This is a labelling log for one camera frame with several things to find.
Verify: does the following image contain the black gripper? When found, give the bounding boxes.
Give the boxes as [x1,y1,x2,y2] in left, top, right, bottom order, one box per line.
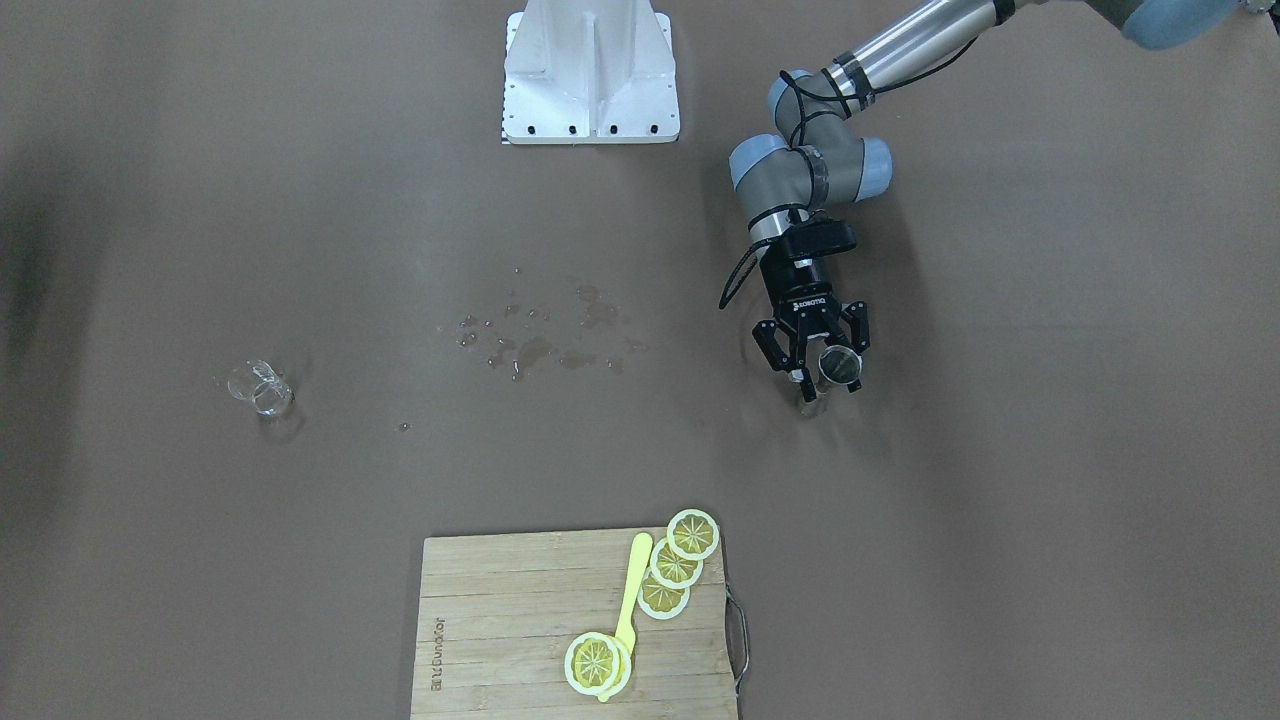
[751,252,870,404]

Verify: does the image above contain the steel jigger measuring cup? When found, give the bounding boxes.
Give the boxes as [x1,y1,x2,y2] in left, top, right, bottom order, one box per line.
[799,345,864,411]

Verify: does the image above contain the clear glass beaker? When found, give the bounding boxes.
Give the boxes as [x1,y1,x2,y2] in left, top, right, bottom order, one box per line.
[225,360,294,418]

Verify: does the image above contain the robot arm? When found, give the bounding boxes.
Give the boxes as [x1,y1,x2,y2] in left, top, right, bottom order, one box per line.
[717,1,1023,409]

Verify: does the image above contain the lemon slice at board corner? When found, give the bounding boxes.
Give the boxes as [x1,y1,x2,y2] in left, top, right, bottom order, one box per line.
[666,509,721,561]

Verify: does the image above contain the overlapping lemon slice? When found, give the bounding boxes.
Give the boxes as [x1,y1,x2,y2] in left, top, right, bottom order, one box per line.
[637,571,691,621]
[649,539,704,591]

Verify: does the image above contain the lower lemon slice on knife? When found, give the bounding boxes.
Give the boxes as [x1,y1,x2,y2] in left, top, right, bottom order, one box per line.
[598,635,634,702]

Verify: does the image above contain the lemon slice on knife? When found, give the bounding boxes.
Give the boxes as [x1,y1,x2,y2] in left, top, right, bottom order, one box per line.
[598,635,634,702]
[563,632,620,698]

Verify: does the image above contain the top lemon slice on knife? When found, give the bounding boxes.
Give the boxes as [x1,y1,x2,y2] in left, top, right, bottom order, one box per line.
[563,632,620,698]

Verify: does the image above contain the bamboo cutting board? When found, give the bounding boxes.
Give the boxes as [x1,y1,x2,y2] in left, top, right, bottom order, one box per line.
[410,528,740,719]

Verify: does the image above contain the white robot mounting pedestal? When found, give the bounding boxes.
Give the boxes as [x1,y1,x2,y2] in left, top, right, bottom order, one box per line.
[500,1,681,145]

